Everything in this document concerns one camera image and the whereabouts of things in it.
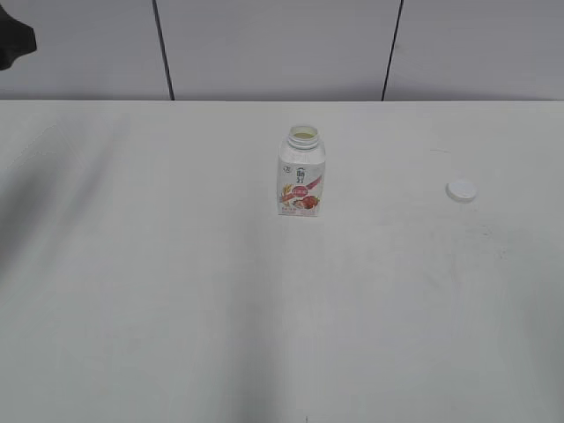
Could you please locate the white strawberry yogurt bottle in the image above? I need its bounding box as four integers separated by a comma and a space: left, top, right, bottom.
277, 125, 326, 217

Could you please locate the white plastic bottle cap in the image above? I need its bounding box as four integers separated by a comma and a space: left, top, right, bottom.
445, 179, 478, 204

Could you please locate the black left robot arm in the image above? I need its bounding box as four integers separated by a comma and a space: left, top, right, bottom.
0, 6, 37, 71

